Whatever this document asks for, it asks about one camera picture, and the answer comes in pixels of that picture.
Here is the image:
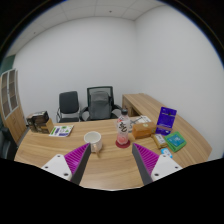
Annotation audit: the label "small blue white box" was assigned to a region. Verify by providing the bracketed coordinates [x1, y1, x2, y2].
[161, 148, 173, 158]

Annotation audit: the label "clear bottle pink drink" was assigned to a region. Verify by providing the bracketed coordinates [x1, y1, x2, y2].
[116, 109, 130, 144]

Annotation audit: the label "orange cardboard box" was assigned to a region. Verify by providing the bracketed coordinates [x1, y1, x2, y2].
[132, 122, 156, 139]

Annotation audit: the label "grey mesh office chair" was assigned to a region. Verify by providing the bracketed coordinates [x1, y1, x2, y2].
[79, 86, 122, 121]

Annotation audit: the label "white ceramic mug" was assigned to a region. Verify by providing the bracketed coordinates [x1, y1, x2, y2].
[84, 131, 102, 153]

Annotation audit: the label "wooden side desk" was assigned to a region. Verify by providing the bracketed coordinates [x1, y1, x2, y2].
[122, 93, 212, 165]

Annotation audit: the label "black leather chair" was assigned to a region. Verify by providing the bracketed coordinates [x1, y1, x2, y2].
[0, 127, 17, 160]

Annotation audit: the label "black office chair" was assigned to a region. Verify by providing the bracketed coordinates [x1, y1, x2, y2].
[56, 91, 80, 123]

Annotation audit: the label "red round coaster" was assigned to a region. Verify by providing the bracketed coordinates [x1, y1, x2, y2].
[115, 140, 130, 149]

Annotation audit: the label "green flat box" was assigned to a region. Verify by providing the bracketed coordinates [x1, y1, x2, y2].
[164, 131, 186, 152]

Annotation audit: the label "purple standing card box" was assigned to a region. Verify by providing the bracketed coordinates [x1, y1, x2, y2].
[156, 107, 177, 135]

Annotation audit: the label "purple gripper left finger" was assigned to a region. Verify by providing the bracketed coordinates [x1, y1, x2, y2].
[42, 143, 91, 185]

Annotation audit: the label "small yellow snack box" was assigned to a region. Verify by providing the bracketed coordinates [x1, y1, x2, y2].
[152, 134, 168, 149]

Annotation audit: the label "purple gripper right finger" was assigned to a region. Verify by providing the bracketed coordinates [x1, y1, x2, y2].
[132, 143, 182, 185]

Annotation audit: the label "wooden glass-door cabinet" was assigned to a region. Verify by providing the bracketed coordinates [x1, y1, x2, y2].
[0, 69, 26, 143]

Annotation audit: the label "dark stacked boxes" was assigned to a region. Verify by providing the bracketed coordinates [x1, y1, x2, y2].
[26, 111, 54, 134]

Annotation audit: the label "green white leaflet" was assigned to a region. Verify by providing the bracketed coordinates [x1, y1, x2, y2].
[50, 125, 73, 137]

